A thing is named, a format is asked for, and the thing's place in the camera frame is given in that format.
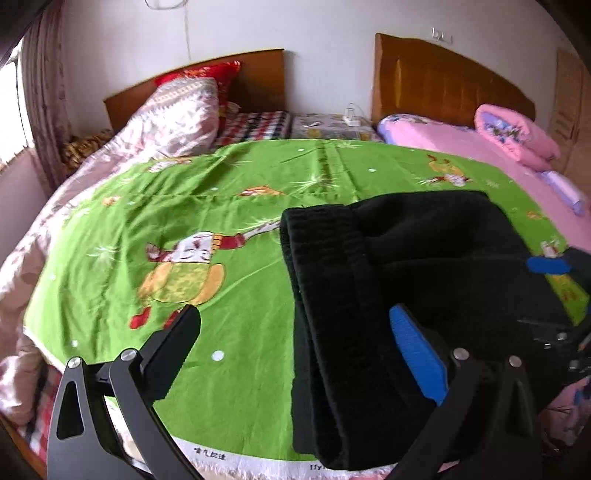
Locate pink curtain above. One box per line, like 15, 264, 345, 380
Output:
21, 0, 75, 185

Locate white wall cable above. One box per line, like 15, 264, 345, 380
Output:
143, 0, 194, 52

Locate purple white folded cloth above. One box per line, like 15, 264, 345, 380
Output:
538, 171, 585, 215

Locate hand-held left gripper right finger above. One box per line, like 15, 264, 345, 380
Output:
389, 305, 542, 480

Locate tiger striped cloth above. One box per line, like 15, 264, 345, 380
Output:
62, 128, 114, 174

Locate wooden wardrobe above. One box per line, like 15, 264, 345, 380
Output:
547, 48, 591, 204

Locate pink folded quilt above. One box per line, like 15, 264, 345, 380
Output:
475, 104, 561, 169

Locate wooden bed frame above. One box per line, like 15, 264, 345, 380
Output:
0, 413, 47, 480

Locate black pants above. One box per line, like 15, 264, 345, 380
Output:
281, 190, 573, 472

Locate padded brown wooden headboard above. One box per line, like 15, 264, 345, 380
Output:
372, 32, 536, 127

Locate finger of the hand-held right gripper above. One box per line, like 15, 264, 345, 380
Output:
526, 256, 573, 277

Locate pink floral quilt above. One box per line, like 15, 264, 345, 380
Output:
0, 76, 220, 428

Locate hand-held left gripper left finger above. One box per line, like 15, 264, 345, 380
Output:
45, 304, 204, 480

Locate nightstand with printed cloth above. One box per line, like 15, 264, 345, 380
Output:
290, 113, 384, 143

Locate pink bedsheet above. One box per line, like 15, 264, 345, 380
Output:
378, 114, 591, 245

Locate red pillow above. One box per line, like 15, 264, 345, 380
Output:
154, 61, 242, 134

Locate pink patterned cloth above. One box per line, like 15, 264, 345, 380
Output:
538, 374, 591, 462

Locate plain wooden headboard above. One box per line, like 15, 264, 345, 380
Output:
104, 48, 287, 132

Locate green printed blanket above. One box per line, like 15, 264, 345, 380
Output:
23, 138, 591, 476

